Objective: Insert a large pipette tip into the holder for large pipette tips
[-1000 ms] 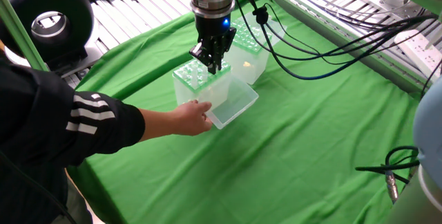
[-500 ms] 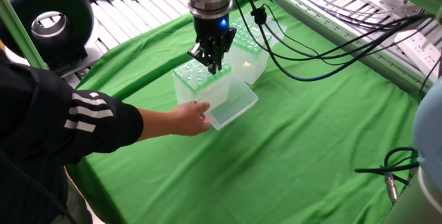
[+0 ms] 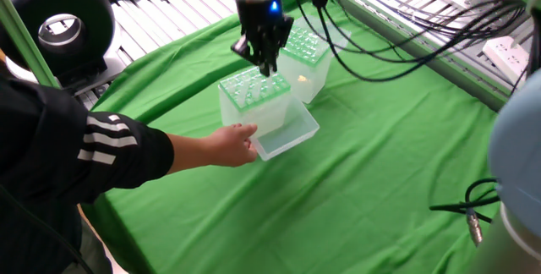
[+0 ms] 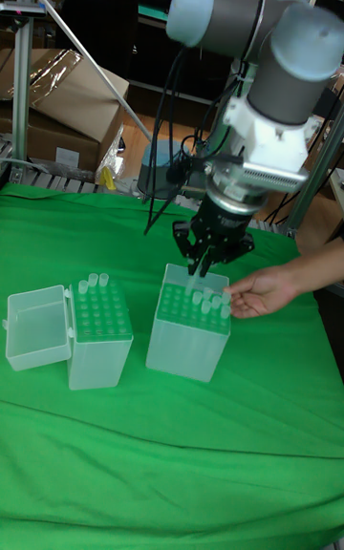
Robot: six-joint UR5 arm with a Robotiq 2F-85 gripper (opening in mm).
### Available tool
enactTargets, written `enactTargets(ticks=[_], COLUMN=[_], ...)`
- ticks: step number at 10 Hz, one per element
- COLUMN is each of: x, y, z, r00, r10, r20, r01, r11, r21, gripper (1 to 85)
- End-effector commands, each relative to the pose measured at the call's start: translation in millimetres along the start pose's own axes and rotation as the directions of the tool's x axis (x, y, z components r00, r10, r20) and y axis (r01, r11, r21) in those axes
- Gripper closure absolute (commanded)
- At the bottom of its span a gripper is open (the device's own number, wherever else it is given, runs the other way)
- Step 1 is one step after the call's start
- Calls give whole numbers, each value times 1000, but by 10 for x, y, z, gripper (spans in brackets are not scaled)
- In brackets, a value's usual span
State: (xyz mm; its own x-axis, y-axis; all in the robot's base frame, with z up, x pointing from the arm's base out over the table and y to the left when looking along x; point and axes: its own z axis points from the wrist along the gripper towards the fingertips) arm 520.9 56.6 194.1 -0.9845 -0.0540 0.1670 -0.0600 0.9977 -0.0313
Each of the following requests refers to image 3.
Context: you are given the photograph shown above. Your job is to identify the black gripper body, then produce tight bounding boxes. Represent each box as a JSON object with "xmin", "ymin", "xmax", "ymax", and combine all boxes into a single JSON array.
[{"xmin": 235, "ymin": 0, "xmax": 296, "ymax": 41}]

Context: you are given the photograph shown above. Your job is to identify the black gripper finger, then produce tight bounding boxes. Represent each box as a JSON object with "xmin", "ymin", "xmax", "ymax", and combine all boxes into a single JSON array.
[
  {"xmin": 231, "ymin": 32, "xmax": 272, "ymax": 78},
  {"xmin": 270, "ymin": 29, "xmax": 292, "ymax": 74}
]

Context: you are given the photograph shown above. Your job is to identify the black round ring device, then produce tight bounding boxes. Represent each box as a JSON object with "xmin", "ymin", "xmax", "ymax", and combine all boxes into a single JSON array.
[{"xmin": 0, "ymin": 0, "xmax": 124, "ymax": 98}]

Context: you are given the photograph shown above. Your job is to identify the green frame post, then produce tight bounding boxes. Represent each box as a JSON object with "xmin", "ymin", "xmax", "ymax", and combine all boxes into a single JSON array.
[{"xmin": 0, "ymin": 0, "xmax": 61, "ymax": 89}]

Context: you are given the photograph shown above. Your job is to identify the green cloth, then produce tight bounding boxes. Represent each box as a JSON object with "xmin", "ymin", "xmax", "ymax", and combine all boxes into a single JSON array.
[{"xmin": 79, "ymin": 0, "xmax": 502, "ymax": 274}]

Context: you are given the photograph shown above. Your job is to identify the translucent tip box holding tips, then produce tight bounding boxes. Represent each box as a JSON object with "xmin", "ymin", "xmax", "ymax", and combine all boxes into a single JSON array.
[{"xmin": 218, "ymin": 66, "xmax": 320, "ymax": 162}]

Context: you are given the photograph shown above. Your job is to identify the translucent tip box nearly empty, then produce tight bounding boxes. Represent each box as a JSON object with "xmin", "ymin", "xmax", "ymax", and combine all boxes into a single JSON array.
[{"xmin": 276, "ymin": 14, "xmax": 352, "ymax": 105}]

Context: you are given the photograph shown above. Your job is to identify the white power strip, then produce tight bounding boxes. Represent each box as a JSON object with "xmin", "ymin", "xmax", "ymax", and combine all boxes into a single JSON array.
[{"xmin": 482, "ymin": 35, "xmax": 530, "ymax": 85}]

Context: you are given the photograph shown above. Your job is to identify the person's right hand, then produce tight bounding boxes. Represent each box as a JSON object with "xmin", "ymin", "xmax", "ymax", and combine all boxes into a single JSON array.
[{"xmin": 205, "ymin": 123, "xmax": 259, "ymax": 168}]

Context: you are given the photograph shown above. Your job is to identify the black cable with metal plug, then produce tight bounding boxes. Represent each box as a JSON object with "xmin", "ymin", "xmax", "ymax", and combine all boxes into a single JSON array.
[{"xmin": 429, "ymin": 177, "xmax": 503, "ymax": 249}]

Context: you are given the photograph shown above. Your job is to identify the bare right forearm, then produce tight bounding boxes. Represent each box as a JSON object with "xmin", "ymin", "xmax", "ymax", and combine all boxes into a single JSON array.
[{"xmin": 167, "ymin": 132, "xmax": 212, "ymax": 176}]

